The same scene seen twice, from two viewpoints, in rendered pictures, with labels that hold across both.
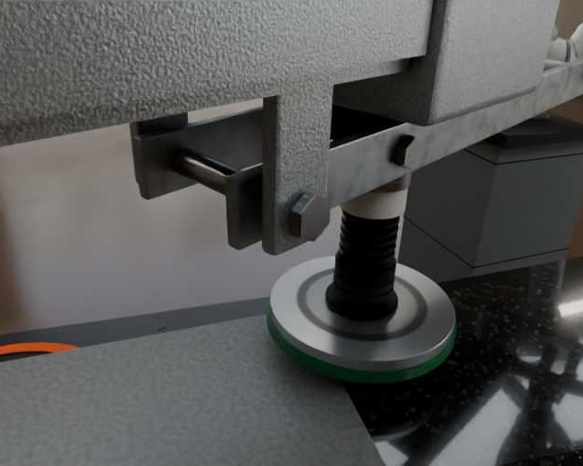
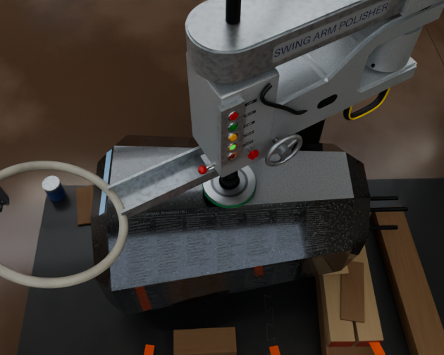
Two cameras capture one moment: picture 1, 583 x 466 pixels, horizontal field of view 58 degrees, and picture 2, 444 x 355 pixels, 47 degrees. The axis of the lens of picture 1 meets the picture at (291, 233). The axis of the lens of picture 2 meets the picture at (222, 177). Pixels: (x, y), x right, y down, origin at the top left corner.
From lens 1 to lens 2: 2.09 m
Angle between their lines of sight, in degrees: 94
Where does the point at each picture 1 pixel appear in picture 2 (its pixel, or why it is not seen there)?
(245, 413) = (265, 170)
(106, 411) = (297, 177)
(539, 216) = not seen: outside the picture
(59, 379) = (311, 189)
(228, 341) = (266, 194)
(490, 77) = not seen: hidden behind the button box
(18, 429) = (316, 177)
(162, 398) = (285, 179)
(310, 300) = (243, 183)
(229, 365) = (267, 186)
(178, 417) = (281, 172)
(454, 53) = not seen: hidden behind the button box
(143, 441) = (288, 168)
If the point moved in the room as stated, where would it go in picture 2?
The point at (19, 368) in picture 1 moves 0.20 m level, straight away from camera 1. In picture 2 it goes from (322, 196) to (342, 238)
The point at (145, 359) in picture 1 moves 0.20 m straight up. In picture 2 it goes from (290, 192) to (295, 165)
